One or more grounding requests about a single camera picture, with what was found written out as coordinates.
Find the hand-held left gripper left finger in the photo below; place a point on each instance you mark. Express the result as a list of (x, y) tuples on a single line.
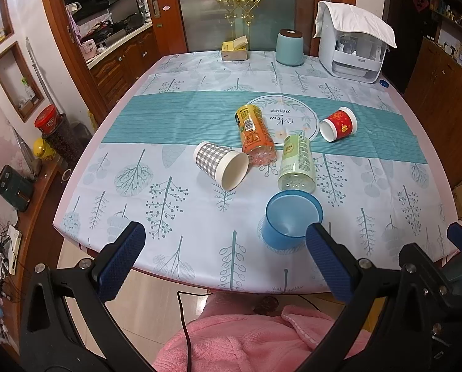
[(122, 263)]

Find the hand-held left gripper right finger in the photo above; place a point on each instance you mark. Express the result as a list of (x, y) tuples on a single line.
[(328, 263)]

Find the blue plastic cup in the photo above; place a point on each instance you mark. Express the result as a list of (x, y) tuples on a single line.
[(287, 217)]

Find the grey checked paper cup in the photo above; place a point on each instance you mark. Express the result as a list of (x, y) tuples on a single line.
[(211, 157)]

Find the red paper cup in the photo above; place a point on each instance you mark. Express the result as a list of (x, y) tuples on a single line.
[(341, 124)]

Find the leaf print tablecloth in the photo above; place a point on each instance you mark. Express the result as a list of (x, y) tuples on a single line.
[(176, 217)]

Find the brown round object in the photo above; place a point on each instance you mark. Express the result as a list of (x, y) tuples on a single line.
[(266, 305)]

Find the wooden sideboard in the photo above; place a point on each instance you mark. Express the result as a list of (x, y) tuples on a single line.
[(41, 201)]

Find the green label plastic bottle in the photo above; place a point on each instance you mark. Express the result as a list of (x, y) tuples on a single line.
[(297, 162)]

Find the white power strip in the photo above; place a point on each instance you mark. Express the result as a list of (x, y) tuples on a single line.
[(14, 244)]

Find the pink fleece robe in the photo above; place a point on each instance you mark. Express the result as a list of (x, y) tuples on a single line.
[(235, 345)]

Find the dark wooden cabinet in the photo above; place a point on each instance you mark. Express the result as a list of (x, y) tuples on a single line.
[(440, 104)]

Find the dark glass jar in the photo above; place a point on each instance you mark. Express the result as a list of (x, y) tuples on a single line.
[(64, 143)]

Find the black small appliance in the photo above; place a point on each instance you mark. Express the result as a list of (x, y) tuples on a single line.
[(12, 188)]

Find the yellow jar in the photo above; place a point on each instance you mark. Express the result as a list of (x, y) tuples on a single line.
[(41, 149)]

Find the yellow bag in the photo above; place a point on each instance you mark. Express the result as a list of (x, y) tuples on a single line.
[(93, 122)]

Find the orange label plastic bottle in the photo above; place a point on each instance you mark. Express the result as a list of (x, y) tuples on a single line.
[(254, 135)]

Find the red tin container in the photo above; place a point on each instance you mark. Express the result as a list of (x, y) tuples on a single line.
[(47, 120)]

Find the blue bottle cap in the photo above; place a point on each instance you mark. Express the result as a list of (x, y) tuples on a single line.
[(384, 83)]

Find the wooden kitchen cabinet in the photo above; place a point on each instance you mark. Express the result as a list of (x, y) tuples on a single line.
[(114, 69)]

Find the white countertop appliance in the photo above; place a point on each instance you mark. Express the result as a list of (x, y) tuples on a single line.
[(347, 66)]

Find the teal canister with brown lid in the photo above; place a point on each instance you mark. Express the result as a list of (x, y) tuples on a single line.
[(289, 50)]

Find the yellow tissue box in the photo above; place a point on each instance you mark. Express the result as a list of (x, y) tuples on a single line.
[(233, 52)]

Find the white cloth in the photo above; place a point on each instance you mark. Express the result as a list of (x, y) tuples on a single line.
[(355, 19)]

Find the red wall decoration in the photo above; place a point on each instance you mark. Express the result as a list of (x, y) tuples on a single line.
[(420, 2)]

